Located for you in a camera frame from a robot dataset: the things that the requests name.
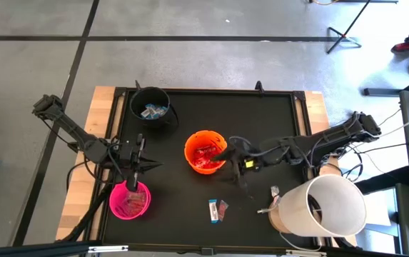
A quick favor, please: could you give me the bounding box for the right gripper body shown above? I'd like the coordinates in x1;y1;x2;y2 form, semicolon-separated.
227;137;268;176

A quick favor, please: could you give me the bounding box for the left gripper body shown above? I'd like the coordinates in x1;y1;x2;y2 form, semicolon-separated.
116;133;145;181

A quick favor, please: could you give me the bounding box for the clear packet orange candy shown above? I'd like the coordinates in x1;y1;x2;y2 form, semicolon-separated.
132;191;148;215

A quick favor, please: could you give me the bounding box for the clear packet red candy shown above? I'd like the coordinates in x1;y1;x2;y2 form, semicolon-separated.
217;199;229;222
120;194;137;217

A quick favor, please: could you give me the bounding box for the long white candy bar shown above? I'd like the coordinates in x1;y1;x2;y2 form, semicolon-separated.
140;106;157;119

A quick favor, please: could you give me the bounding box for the small blue white candy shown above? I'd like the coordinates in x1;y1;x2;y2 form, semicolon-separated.
150;103;169;117

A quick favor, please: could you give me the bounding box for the blue white candy packet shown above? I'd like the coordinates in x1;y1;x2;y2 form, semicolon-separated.
208;198;219;224

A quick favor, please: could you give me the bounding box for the pink plastic bucket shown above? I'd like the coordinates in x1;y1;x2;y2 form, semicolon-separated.
108;180;152;221

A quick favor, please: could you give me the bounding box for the orange pumpkin bucket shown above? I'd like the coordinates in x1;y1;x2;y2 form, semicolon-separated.
183;129;234;176

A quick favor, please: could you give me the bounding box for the small white plug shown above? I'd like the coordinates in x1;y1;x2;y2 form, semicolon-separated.
256;205;281;215

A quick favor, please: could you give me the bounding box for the black pumpkin bucket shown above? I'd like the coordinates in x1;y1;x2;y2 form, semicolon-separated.
128;86;179;130

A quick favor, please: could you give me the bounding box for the black desk foot bar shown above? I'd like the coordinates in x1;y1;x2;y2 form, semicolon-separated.
363;73;409;105

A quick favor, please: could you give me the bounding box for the silver frame bracket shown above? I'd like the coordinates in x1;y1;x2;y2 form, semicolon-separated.
88;244;129;253
285;249;328;257

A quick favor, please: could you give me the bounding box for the white lamp cord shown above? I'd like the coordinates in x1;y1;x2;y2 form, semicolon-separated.
278;231;321;253

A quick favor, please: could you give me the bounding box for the black aluminium rig frame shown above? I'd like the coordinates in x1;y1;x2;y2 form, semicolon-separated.
0;241;409;257

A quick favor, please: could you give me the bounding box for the long black cable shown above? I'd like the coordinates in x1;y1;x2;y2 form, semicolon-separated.
353;140;409;155

